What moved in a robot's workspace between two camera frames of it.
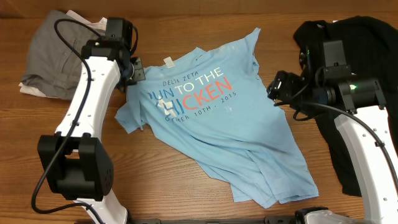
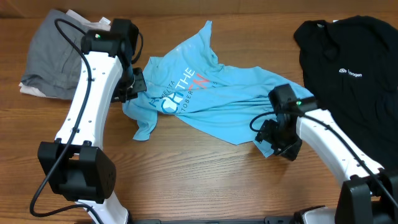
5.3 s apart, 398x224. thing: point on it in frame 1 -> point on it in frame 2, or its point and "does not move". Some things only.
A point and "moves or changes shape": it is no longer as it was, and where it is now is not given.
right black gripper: (283, 88) -> (265, 134)
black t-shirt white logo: (371, 53) does not move
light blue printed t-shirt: (215, 101) moves or changes shape
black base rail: (267, 219) does not move
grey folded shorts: (53, 68) does not move
